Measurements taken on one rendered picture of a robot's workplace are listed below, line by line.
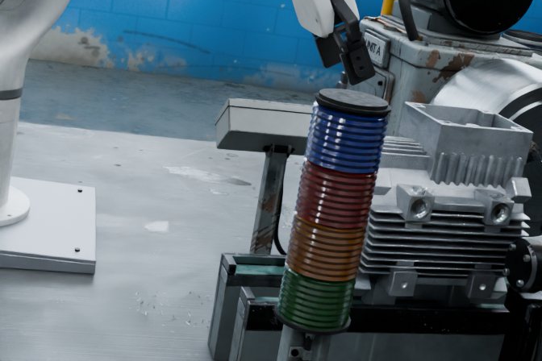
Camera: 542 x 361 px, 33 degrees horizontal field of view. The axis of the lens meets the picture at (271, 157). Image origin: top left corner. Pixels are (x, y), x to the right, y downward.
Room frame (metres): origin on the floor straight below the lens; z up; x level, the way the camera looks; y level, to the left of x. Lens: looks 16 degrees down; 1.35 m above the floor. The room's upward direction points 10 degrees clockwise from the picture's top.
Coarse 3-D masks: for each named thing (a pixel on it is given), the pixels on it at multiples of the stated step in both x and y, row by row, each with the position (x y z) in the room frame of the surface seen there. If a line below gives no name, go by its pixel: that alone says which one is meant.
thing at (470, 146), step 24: (408, 120) 1.07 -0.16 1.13; (432, 120) 1.02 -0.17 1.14; (456, 120) 1.11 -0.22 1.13; (480, 120) 1.11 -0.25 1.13; (504, 120) 1.09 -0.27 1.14; (432, 144) 1.01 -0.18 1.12; (456, 144) 1.00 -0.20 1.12; (480, 144) 1.01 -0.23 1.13; (504, 144) 1.02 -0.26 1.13; (528, 144) 1.04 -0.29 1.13; (432, 168) 1.00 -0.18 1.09; (456, 168) 1.01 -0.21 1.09; (480, 168) 1.01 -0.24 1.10; (504, 168) 1.03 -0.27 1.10
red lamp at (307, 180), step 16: (304, 160) 0.69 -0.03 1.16; (304, 176) 0.68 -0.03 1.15; (320, 176) 0.67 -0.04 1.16; (336, 176) 0.66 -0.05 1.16; (352, 176) 0.66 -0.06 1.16; (368, 176) 0.67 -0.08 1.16; (304, 192) 0.68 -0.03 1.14; (320, 192) 0.67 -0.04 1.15; (336, 192) 0.66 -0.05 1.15; (352, 192) 0.67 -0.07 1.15; (368, 192) 0.68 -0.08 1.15; (304, 208) 0.67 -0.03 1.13; (320, 208) 0.67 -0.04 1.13; (336, 208) 0.66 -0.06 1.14; (352, 208) 0.67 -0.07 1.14; (368, 208) 0.68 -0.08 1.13; (320, 224) 0.67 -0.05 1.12; (336, 224) 0.66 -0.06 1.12; (352, 224) 0.67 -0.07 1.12
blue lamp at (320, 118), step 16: (320, 112) 0.68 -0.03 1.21; (336, 112) 0.67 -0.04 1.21; (320, 128) 0.67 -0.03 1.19; (336, 128) 0.66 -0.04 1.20; (352, 128) 0.66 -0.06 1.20; (368, 128) 0.67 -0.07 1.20; (384, 128) 0.68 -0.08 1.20; (320, 144) 0.67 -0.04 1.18; (336, 144) 0.66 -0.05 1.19; (352, 144) 0.66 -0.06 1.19; (368, 144) 0.67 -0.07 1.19; (320, 160) 0.67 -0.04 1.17; (336, 160) 0.66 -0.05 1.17; (352, 160) 0.66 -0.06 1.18; (368, 160) 0.67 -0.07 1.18
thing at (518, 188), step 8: (384, 168) 0.96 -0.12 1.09; (384, 176) 0.96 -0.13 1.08; (376, 184) 0.95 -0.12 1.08; (384, 184) 0.95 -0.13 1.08; (512, 184) 1.01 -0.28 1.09; (520, 184) 1.02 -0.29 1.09; (528, 184) 1.02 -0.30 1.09; (376, 192) 0.95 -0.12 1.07; (384, 192) 0.96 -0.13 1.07; (512, 192) 1.01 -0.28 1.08; (520, 192) 1.01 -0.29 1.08; (528, 192) 1.01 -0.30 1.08; (512, 200) 1.01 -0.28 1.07; (520, 200) 1.01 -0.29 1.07; (360, 280) 0.95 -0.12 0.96; (368, 280) 0.96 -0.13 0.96; (496, 280) 1.02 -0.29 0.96; (504, 280) 1.02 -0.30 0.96; (360, 288) 0.95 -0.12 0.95; (368, 288) 0.95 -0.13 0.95; (496, 288) 1.01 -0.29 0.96; (504, 288) 1.01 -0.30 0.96; (496, 296) 1.02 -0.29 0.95
